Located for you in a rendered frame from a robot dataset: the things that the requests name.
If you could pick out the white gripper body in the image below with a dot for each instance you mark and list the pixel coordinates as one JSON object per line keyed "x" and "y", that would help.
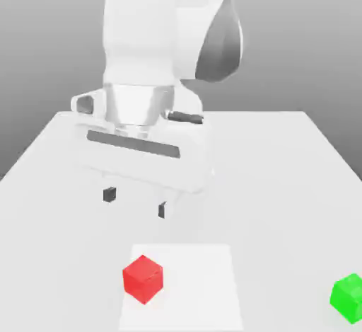
{"x": 158, "y": 167}

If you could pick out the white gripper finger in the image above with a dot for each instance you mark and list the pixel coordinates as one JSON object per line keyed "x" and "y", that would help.
{"x": 161, "y": 210}
{"x": 109, "y": 194}

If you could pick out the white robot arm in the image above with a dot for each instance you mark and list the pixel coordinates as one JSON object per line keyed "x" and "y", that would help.
{"x": 138, "y": 40}

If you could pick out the small red cube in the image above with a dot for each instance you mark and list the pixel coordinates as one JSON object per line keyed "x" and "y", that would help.
{"x": 142, "y": 279}

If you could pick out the small green cube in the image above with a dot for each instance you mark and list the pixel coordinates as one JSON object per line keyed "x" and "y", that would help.
{"x": 348, "y": 299}

